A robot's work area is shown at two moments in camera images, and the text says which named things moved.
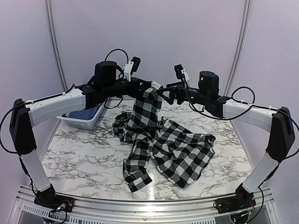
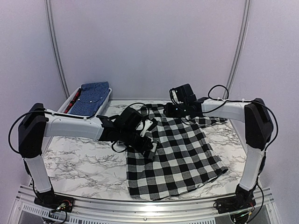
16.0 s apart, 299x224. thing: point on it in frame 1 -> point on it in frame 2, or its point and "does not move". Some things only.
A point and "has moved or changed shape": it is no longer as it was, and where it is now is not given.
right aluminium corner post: [242, 40] does not move
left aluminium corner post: [54, 46] does not move
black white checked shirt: [178, 153] has moved or changed shape
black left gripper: [136, 90] -> [142, 147]
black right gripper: [177, 90] -> [169, 113]
